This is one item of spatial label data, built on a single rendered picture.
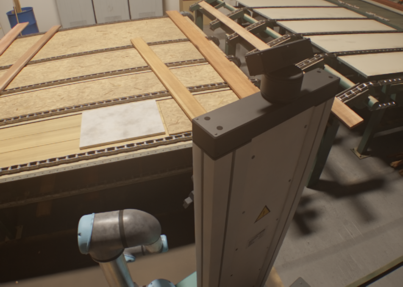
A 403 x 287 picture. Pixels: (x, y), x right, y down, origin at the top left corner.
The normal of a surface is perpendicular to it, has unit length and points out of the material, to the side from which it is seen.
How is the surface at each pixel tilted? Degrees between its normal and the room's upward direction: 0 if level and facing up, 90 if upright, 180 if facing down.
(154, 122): 0
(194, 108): 0
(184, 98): 0
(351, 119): 22
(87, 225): 9
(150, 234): 80
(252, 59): 90
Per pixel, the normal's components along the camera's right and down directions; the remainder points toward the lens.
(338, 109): -0.36, -0.66
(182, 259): 0.00, -0.78
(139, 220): 0.57, -0.61
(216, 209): 0.59, 0.50
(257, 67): -0.81, 0.37
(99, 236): 0.15, -0.11
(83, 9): 0.29, 0.60
